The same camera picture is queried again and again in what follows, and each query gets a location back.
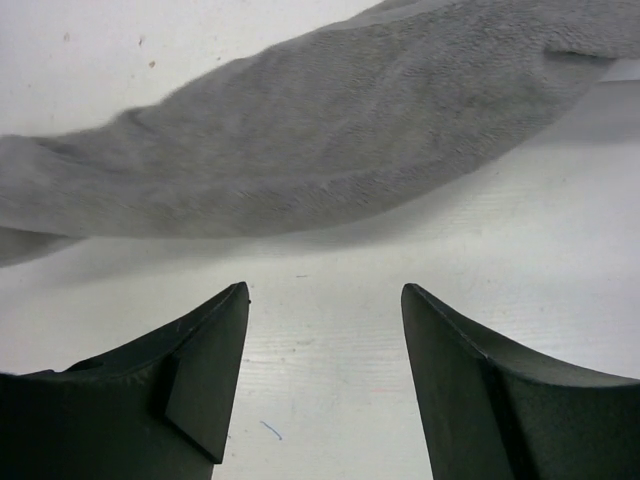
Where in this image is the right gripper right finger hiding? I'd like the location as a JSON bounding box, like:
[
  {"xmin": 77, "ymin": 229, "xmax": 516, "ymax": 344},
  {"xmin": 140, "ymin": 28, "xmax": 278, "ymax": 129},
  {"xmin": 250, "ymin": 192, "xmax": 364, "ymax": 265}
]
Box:
[{"xmin": 401, "ymin": 284, "xmax": 639, "ymax": 479}]

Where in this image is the grey towel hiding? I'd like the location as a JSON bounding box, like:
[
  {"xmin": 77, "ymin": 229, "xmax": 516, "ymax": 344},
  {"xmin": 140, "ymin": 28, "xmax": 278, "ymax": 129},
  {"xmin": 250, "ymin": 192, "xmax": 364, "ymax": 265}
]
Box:
[{"xmin": 1, "ymin": 1, "xmax": 639, "ymax": 265}]

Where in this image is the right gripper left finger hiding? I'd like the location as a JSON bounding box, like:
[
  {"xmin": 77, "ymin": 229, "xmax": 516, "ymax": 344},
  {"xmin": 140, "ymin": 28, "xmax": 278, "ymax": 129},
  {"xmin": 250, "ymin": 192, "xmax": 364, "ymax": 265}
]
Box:
[{"xmin": 1, "ymin": 282, "xmax": 249, "ymax": 479}]

